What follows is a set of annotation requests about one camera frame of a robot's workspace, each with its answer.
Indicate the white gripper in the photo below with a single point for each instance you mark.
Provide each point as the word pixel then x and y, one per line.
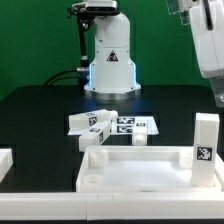
pixel 206 19

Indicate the white square desk top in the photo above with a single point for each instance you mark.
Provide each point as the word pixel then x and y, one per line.
pixel 139 169

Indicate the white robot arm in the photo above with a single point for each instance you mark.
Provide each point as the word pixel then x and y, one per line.
pixel 112 72

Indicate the white marker sheet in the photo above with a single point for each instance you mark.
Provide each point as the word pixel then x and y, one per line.
pixel 124 125

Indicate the white front fence bar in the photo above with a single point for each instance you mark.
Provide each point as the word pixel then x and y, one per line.
pixel 111 206

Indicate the white fence bar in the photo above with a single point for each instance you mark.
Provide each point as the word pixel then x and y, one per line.
pixel 111 206
pixel 6 161

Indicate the white left fence bar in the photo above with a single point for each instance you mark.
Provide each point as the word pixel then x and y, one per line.
pixel 6 161

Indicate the camera on stand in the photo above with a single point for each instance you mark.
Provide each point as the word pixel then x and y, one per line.
pixel 97 7

